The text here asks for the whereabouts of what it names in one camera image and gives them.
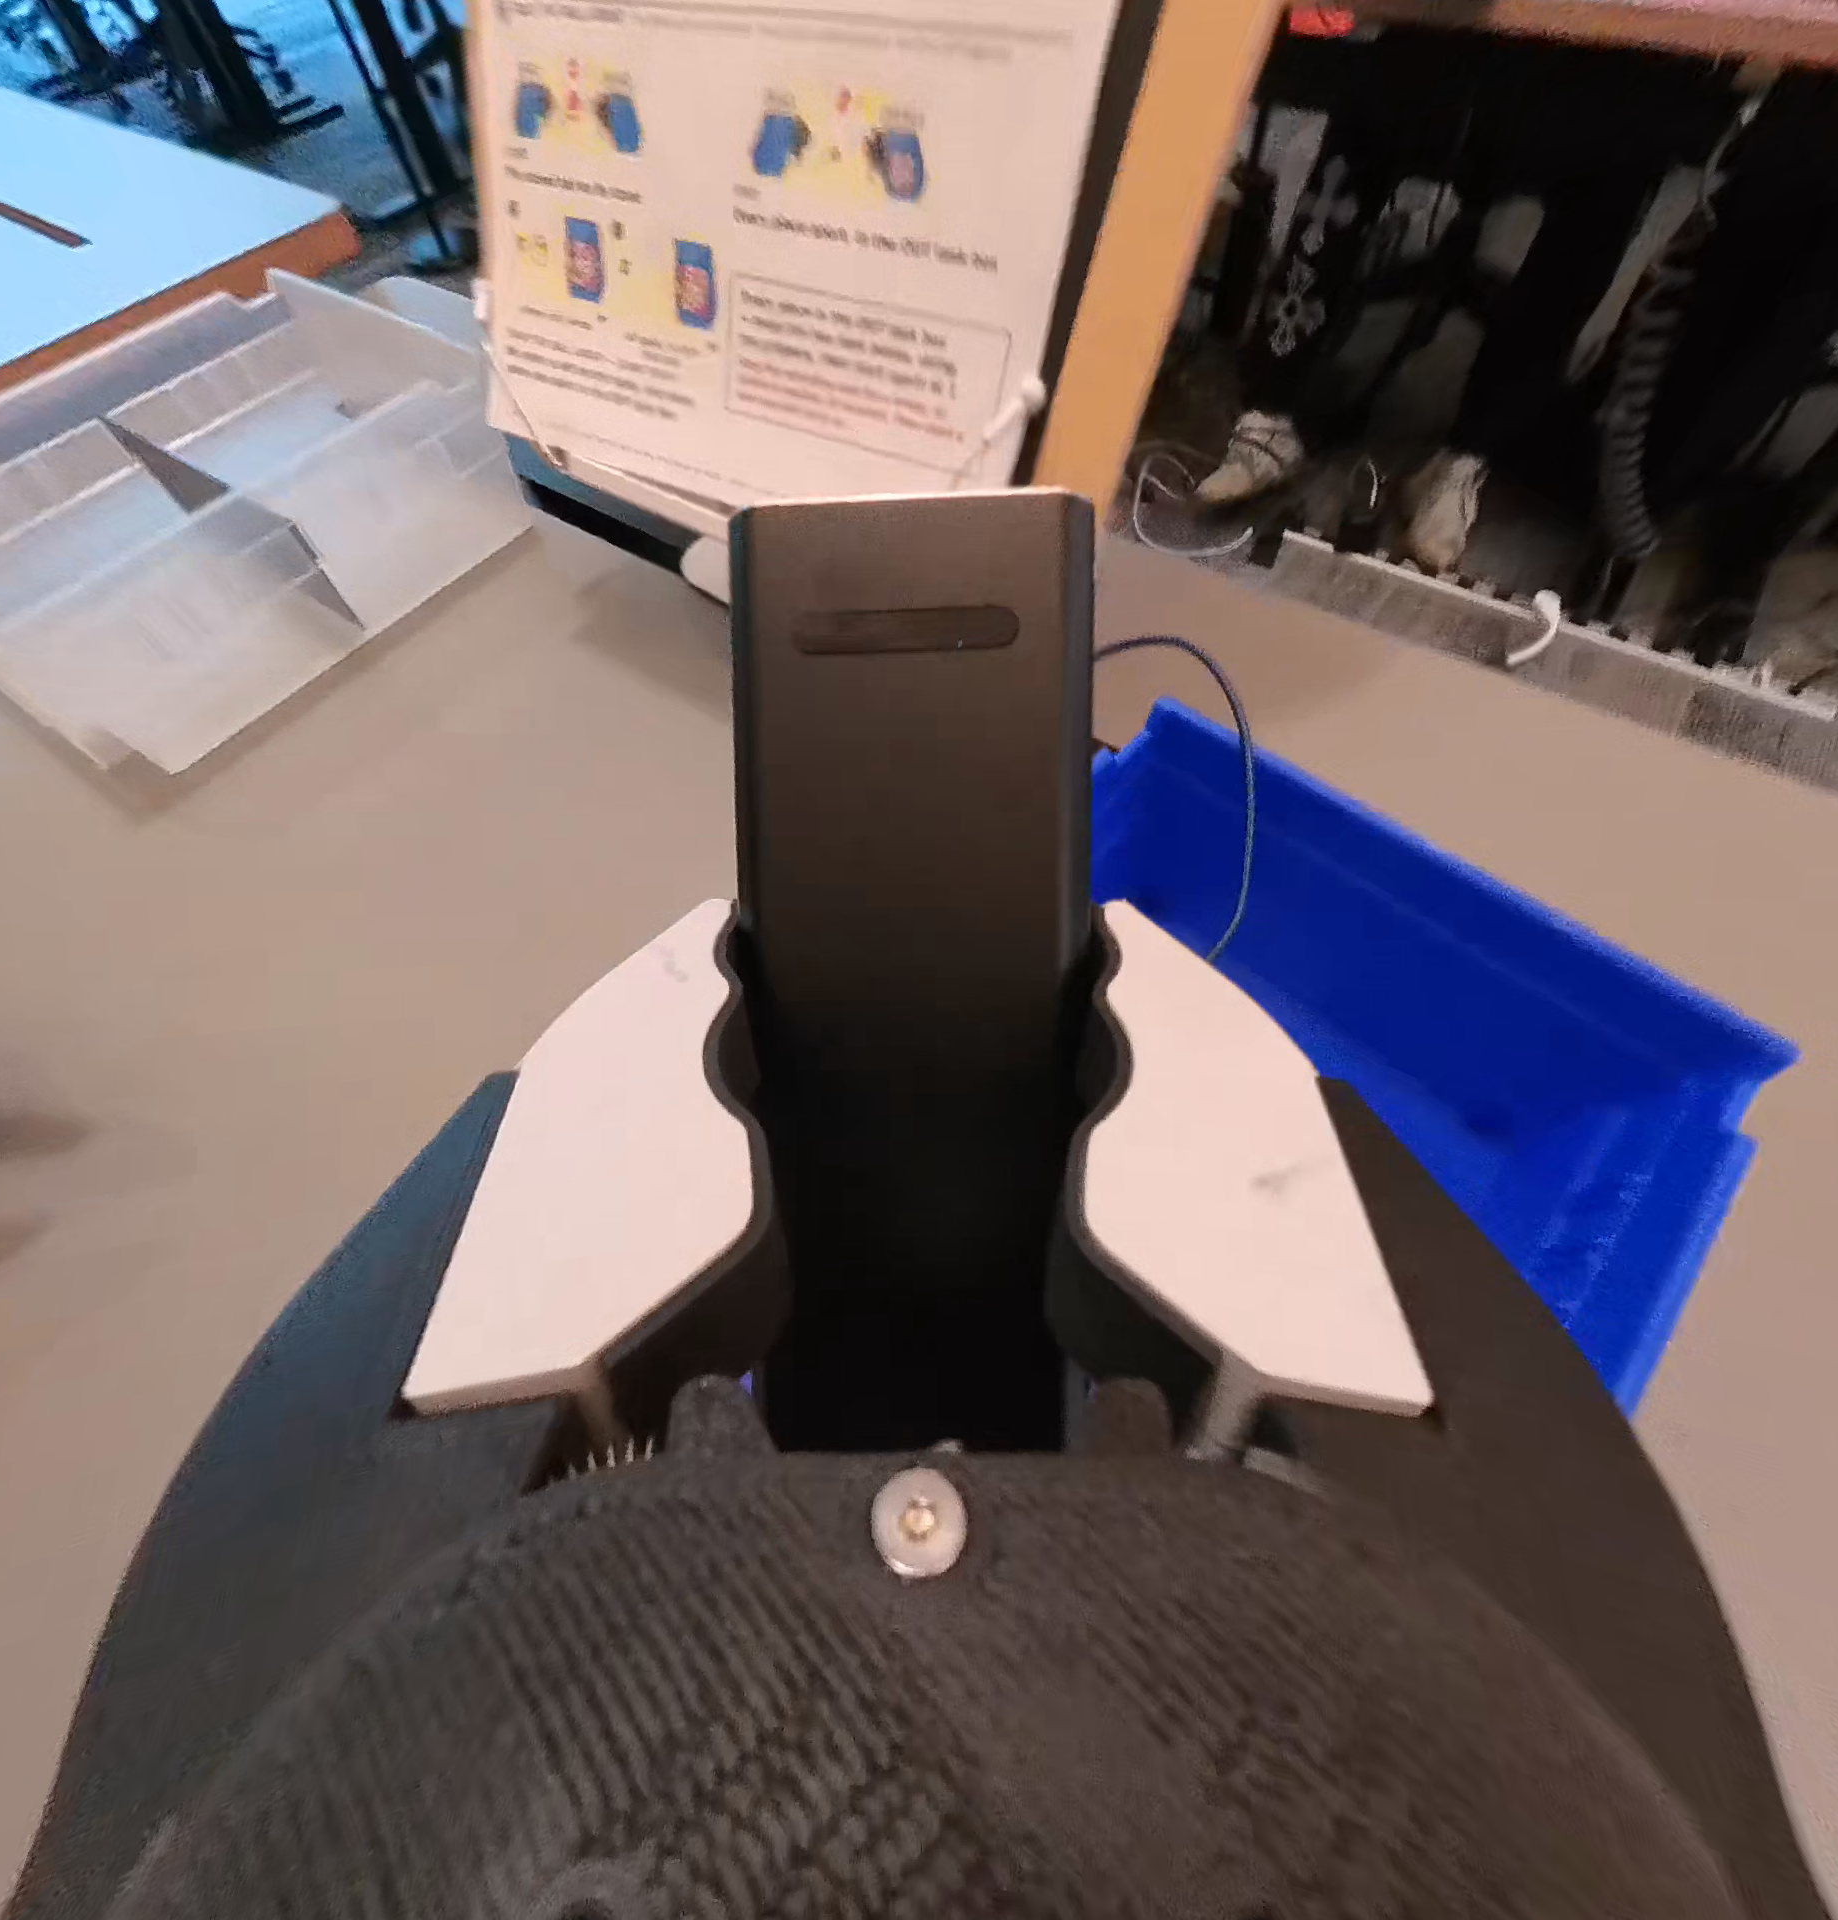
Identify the grey desk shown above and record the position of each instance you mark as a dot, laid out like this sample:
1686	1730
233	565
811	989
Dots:
335	961

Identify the black chair legs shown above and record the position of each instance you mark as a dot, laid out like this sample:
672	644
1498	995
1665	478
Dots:
214	62

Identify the wooden shelf post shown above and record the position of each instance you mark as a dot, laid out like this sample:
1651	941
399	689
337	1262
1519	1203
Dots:
1144	271

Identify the white zip tie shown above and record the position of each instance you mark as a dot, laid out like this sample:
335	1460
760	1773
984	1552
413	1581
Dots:
1020	400

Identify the clear plastic tray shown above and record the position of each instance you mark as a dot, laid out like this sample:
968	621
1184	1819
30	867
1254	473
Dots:
79	601

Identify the shelf of dark hanging gear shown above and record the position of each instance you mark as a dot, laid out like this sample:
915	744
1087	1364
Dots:
1609	301

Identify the illustrated instruction sheet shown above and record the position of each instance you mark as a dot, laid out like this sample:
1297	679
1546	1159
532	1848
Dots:
860	377

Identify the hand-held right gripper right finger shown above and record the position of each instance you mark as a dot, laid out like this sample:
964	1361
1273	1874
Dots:
1249	1202

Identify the black document stand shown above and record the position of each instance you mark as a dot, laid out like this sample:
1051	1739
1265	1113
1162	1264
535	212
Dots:
605	502

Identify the blue plastic bin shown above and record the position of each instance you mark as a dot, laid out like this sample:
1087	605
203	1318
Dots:
1459	991

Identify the black rectangular device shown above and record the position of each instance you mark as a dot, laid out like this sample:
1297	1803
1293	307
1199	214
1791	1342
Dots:
911	931

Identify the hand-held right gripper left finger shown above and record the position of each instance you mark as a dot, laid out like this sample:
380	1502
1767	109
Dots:
605	1186

